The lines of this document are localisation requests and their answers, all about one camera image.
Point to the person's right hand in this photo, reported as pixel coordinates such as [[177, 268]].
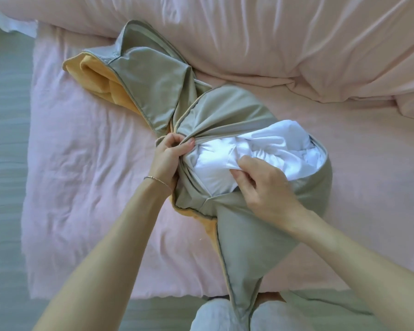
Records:
[[269, 193]]

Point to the person's left hand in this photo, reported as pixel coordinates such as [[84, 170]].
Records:
[[167, 158]]

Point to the white cushion insert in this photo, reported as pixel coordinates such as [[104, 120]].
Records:
[[262, 151]]

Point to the grey-green cushion cover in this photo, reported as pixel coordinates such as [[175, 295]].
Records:
[[141, 75], [255, 244]]

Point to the person's left forearm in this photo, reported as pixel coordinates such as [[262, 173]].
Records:
[[100, 261]]

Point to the person's right forearm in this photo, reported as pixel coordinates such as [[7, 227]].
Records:
[[362, 268]]

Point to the person's white trousers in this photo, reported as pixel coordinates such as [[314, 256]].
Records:
[[214, 317]]

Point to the pink bed sheet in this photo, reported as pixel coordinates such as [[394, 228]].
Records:
[[89, 168]]

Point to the pink duvet with white ruffle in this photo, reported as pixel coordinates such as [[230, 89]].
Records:
[[245, 34]]

